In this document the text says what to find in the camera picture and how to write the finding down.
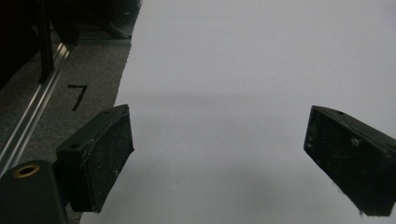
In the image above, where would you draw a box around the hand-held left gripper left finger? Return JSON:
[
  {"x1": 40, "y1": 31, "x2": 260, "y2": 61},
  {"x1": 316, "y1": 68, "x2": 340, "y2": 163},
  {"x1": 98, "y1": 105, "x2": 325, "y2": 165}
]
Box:
[{"x1": 55, "y1": 104, "x2": 135, "y2": 214}]

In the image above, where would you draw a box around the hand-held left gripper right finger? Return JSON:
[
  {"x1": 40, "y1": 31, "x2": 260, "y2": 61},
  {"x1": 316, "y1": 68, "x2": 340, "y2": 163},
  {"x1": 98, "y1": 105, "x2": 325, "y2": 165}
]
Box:
[{"x1": 303, "y1": 105, "x2": 396, "y2": 217}]

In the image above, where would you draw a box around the black metal stand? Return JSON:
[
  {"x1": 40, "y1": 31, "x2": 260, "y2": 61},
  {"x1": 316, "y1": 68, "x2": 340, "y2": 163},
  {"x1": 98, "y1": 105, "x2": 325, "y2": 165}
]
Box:
[{"x1": 35, "y1": 0, "x2": 56, "y2": 84}]

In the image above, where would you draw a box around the silver aluminium frame rail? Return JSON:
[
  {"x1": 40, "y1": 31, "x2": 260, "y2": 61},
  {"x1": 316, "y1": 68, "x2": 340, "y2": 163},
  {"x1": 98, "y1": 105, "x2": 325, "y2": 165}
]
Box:
[{"x1": 0, "y1": 42, "x2": 71, "y2": 178}]

